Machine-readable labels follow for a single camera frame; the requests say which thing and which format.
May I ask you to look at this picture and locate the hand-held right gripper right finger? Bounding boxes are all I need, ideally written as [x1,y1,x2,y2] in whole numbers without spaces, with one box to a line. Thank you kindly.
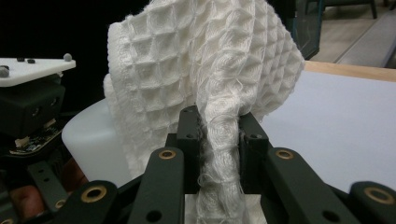
[237,111,272,194]

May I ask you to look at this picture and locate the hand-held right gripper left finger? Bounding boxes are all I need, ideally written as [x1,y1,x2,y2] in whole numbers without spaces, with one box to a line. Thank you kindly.
[164,105,202,194]

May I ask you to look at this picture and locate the white waffle cloth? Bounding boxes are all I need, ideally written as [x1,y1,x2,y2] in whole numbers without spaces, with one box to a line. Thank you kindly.
[102,0,306,224]

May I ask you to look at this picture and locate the white table sheet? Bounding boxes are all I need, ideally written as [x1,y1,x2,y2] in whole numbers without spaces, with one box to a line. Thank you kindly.
[185,70,396,224]

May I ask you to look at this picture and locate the wooden table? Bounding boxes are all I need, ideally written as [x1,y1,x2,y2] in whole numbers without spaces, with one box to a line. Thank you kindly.
[303,60,396,83]

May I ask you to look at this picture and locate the dark glass cabinet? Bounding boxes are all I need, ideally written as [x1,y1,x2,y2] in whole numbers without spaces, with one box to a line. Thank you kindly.
[267,0,325,61]

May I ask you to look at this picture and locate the dark furniture legs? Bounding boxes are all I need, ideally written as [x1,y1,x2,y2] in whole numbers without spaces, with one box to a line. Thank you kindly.
[303,0,379,21]

